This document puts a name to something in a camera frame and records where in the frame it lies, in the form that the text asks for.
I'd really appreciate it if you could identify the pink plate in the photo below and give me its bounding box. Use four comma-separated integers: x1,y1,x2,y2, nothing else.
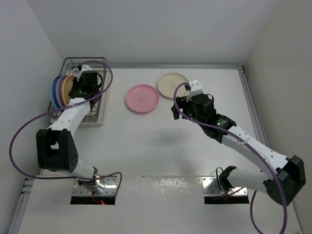
125,84,159,114

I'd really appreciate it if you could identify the beige drip tray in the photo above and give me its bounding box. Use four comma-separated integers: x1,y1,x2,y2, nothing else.
50,67,111,126

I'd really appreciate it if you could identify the wire dish rack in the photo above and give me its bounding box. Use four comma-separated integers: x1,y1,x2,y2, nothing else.
48,57,111,125

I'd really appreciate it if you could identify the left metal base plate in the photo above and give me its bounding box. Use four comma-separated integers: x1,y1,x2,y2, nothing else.
72,176,117,196

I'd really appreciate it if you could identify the blue plate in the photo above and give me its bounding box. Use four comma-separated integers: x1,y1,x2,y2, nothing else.
50,75,62,109

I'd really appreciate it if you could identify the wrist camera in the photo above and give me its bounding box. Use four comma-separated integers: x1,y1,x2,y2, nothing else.
77,64,92,71
184,80,203,101

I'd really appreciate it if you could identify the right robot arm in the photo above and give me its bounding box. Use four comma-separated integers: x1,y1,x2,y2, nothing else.
171,94,306,205

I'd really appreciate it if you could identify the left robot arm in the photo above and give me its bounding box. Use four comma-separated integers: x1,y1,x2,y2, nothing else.
36,69,103,190

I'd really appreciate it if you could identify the cream plate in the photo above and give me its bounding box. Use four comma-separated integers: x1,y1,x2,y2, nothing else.
157,73,189,99

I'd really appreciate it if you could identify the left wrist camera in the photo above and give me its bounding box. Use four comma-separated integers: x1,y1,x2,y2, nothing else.
77,64,92,71

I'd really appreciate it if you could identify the orange plate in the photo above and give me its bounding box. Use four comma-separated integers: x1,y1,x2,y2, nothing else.
61,75,75,106

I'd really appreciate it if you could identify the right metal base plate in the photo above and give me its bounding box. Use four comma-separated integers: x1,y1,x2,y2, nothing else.
201,176,248,197

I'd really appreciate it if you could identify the metal base plate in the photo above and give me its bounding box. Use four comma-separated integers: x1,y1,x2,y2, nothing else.
72,176,117,196
201,176,248,197

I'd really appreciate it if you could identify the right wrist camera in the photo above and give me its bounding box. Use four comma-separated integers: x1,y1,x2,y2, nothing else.
184,80,203,101

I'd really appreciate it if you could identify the lilac plate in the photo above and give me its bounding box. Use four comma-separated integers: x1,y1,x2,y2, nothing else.
69,71,83,98
56,76,67,107

